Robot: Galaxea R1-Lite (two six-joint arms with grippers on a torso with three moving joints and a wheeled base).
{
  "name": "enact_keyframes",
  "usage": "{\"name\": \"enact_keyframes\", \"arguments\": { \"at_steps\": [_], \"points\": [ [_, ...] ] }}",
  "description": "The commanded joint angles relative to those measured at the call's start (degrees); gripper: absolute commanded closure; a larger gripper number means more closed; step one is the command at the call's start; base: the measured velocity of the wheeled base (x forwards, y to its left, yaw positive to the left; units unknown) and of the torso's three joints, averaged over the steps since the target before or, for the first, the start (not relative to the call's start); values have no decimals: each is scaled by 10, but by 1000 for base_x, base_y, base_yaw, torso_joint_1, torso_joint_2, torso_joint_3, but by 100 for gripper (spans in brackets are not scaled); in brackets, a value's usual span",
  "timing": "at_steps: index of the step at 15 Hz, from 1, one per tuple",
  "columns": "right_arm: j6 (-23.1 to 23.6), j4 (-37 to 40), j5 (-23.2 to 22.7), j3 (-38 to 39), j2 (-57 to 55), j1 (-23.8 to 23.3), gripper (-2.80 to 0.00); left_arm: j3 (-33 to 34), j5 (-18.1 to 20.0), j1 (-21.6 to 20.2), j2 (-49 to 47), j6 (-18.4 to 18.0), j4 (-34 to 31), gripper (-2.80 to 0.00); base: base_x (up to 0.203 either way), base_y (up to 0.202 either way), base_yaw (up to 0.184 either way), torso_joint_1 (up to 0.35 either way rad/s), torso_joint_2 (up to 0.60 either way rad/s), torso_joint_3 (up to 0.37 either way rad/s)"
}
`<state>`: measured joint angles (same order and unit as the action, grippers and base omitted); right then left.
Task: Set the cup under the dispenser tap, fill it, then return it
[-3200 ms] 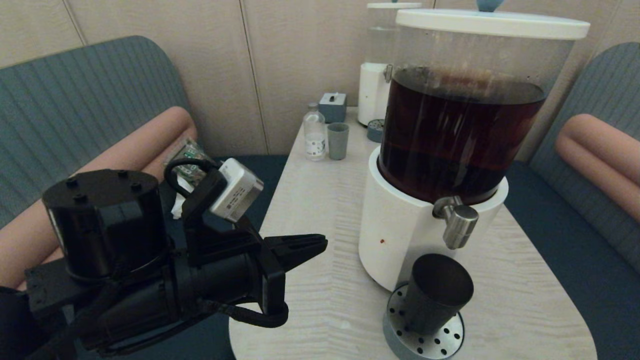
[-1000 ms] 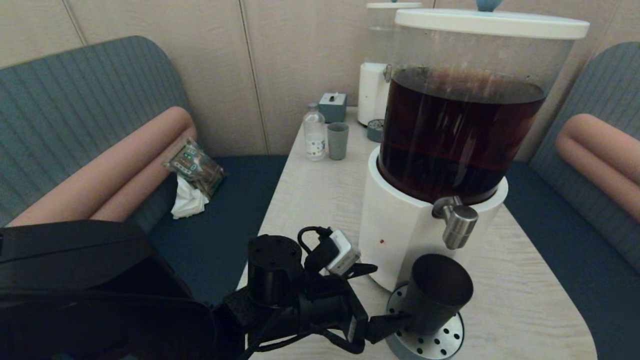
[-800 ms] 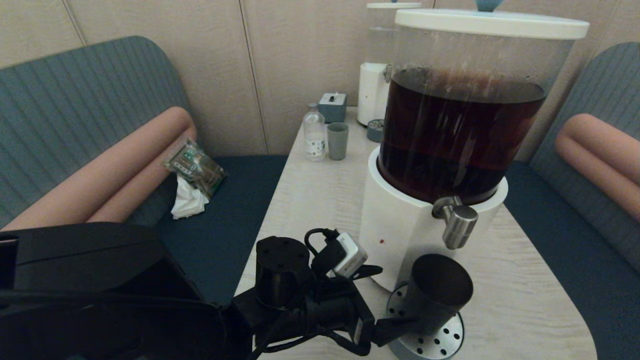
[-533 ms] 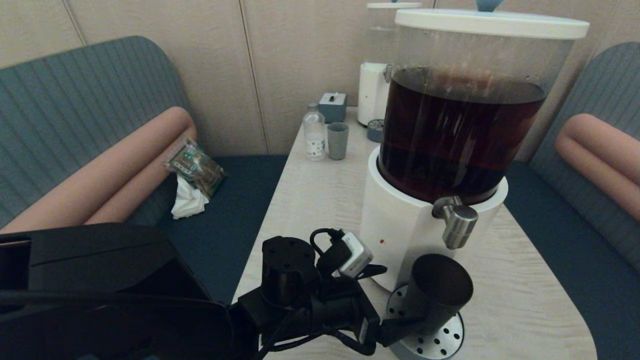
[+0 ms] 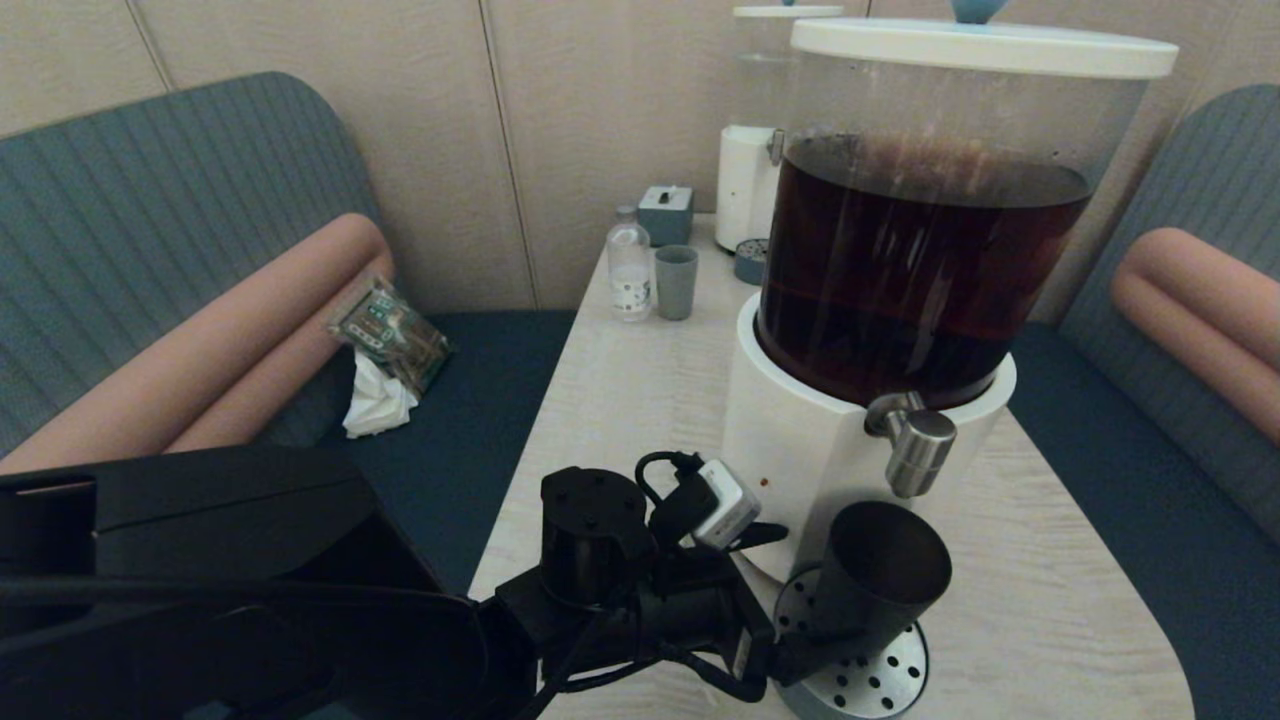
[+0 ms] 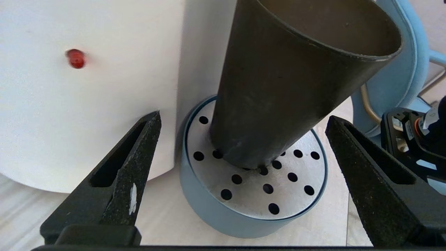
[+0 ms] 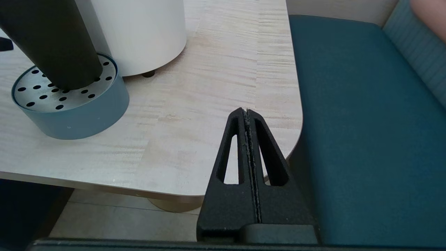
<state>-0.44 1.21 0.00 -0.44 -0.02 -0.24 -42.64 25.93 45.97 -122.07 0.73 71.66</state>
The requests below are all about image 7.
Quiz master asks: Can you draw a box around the pink bolster cushion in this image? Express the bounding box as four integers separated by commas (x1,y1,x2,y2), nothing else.
409,0,446,44

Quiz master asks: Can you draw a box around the dark blue seat cushion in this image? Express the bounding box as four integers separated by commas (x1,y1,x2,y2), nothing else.
287,15,446,246

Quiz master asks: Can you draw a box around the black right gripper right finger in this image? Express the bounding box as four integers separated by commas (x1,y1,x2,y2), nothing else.
246,110,318,226

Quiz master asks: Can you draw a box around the round grey perforated drip tray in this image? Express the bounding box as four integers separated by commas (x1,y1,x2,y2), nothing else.
11,52,130,140

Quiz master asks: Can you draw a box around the black plastic cup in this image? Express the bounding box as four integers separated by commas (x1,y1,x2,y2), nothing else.
0,0,103,91

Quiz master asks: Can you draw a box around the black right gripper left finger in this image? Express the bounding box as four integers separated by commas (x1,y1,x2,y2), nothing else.
196,107,260,242

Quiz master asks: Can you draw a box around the grey-green ribbed bench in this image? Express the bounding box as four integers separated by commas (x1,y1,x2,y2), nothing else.
382,0,446,108

